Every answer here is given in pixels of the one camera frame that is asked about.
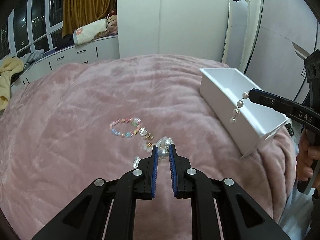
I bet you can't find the white pearl necklace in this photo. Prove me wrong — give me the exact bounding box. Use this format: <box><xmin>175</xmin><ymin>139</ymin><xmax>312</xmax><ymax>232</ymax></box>
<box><xmin>132</xmin><ymin>91</ymin><xmax>250</xmax><ymax>169</ymax></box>

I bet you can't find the large dark window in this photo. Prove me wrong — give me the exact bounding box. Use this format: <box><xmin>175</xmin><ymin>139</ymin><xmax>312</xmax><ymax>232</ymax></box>
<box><xmin>1</xmin><ymin>0</ymin><xmax>63</xmax><ymax>59</ymax></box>

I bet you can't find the blue jeans leg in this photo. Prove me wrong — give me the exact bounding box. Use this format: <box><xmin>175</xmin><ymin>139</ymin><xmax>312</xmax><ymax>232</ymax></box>
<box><xmin>278</xmin><ymin>181</ymin><xmax>314</xmax><ymax>240</ymax></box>

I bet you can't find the white drawer cabinet bench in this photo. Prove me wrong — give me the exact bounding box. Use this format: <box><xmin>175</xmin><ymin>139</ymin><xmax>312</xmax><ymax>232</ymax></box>
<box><xmin>11</xmin><ymin>35</ymin><xmax>120</xmax><ymax>94</ymax></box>

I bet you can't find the person's right hand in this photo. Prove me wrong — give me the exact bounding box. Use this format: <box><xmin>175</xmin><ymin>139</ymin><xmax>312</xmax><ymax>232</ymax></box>
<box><xmin>296</xmin><ymin>130</ymin><xmax>319</xmax><ymax>181</ymax></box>

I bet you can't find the white standing floor mirror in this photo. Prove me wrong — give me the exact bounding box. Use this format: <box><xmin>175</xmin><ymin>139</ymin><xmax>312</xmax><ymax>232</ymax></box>
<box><xmin>222</xmin><ymin>0</ymin><xmax>250</xmax><ymax>69</ymax></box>

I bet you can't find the mustard yellow curtain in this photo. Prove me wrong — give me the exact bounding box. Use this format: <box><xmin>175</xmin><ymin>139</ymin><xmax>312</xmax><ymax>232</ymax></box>
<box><xmin>62</xmin><ymin>0</ymin><xmax>117</xmax><ymax>36</ymax></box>

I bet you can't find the white wardrobe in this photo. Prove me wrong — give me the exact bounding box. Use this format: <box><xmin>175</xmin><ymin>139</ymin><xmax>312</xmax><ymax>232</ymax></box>
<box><xmin>117</xmin><ymin>0</ymin><xmax>261</xmax><ymax>61</ymax></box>

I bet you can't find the cream yellow garment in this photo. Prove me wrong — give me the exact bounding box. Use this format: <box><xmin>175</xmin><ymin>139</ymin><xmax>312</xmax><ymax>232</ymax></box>
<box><xmin>0</xmin><ymin>57</ymin><xmax>24</xmax><ymax>111</ymax></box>

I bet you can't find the pink plush bed blanket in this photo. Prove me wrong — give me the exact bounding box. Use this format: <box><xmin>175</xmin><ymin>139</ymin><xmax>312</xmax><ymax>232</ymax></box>
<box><xmin>0</xmin><ymin>54</ymin><xmax>298</xmax><ymax>240</ymax></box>

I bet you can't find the grey sliding closet door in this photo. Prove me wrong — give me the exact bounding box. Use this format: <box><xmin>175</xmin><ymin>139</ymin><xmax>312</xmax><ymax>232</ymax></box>
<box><xmin>246</xmin><ymin>0</ymin><xmax>317</xmax><ymax>100</ymax></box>

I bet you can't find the colourful bead bracelet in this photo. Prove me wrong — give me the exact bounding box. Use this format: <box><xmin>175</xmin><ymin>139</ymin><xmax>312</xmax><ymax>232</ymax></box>
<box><xmin>109</xmin><ymin>116</ymin><xmax>155</xmax><ymax>147</ymax></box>

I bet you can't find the grey crumpled clothing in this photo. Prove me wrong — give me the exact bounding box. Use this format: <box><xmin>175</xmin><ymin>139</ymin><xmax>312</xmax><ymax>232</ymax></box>
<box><xmin>20</xmin><ymin>49</ymin><xmax>44</xmax><ymax>64</ymax></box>

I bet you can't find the white rectangular storage box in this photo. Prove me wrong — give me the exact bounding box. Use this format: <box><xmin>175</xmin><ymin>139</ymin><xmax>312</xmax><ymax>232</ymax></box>
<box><xmin>200</xmin><ymin>68</ymin><xmax>289</xmax><ymax>157</ymax></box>

